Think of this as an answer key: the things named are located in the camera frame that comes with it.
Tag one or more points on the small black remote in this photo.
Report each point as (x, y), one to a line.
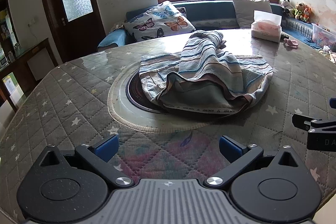
(284, 36)

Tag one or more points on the orange plush toy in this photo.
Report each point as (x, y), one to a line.
(307, 14)

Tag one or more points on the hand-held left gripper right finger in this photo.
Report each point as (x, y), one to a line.
(231, 150)

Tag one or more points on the butterfly print pillow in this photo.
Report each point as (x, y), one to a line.
(160, 22)

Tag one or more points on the plain white pillow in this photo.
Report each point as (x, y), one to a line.
(246, 12)

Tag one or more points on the striped blue pink blanket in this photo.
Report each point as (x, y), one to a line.
(210, 69)

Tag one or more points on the dark wooden door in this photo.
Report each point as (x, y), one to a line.
(86, 37)

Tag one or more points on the blue cushion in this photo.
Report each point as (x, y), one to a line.
(113, 39)

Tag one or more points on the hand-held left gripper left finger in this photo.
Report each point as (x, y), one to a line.
(106, 148)

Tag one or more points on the dark wooden cabinet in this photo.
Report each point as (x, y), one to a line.
(23, 61)

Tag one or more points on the pink tissue box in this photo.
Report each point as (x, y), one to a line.
(265, 29)

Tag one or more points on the dark blue sofa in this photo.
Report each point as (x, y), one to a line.
(210, 12)

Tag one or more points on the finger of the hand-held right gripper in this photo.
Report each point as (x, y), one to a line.
(333, 103)
(321, 128)

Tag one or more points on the yellow paper sheet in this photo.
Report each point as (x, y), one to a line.
(9, 83)

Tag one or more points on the round black table hotplate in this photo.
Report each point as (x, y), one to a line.
(134, 90)

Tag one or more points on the small pink toy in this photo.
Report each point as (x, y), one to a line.
(290, 43)

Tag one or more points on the pale cloth pile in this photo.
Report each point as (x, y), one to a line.
(329, 54)

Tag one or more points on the grey star quilted table cover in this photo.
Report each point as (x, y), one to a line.
(65, 98)

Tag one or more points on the clear plastic storage box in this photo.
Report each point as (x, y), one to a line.
(324, 36)

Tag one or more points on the black white plush toy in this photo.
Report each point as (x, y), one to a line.
(285, 5)

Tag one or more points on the brown plush toy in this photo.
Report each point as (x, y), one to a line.
(299, 11)

